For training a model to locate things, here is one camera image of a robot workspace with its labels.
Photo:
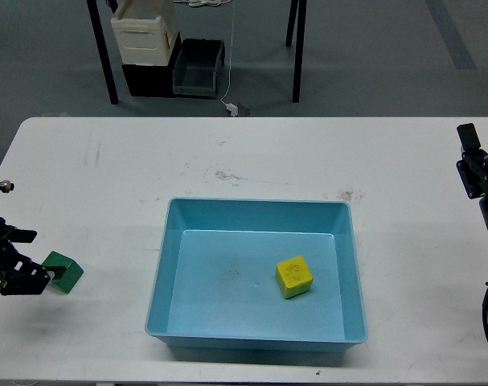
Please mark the black storage box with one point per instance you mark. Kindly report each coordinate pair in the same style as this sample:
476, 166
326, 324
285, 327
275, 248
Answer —
152, 81

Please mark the black table leg right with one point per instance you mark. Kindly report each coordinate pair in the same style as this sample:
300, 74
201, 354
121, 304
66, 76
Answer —
295, 33

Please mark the black table leg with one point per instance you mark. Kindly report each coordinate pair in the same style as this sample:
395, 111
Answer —
99, 37
295, 33

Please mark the green cube block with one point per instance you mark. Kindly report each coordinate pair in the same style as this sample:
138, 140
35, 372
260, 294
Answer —
65, 272

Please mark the white power adapter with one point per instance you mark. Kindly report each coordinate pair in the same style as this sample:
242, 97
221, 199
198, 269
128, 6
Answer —
232, 110

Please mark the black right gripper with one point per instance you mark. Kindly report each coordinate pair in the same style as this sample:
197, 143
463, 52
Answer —
473, 167

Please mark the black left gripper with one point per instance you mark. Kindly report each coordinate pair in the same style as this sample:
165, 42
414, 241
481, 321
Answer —
23, 276

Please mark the yellow cube block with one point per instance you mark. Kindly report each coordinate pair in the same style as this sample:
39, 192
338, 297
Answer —
293, 277

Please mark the black table leg left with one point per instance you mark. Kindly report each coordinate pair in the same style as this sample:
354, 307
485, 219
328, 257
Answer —
99, 37

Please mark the light blue plastic tray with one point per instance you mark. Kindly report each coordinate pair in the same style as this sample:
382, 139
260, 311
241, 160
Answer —
214, 285

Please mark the cream plastic crate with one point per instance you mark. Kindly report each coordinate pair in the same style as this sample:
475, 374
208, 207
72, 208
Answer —
145, 31

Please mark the dark grey open bin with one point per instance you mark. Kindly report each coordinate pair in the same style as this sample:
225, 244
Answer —
196, 69

